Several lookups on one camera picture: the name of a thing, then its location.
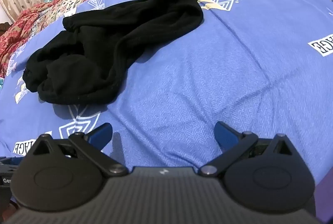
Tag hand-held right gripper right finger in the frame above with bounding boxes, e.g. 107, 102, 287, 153
200, 121, 299, 177

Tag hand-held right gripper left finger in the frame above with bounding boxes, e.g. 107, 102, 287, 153
31, 122, 128, 177

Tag black pants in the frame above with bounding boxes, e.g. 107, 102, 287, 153
22, 0, 204, 105

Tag blue printed bedsheet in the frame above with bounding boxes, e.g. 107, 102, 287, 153
0, 0, 333, 204

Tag red patchwork quilt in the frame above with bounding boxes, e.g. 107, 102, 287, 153
0, 0, 206, 79

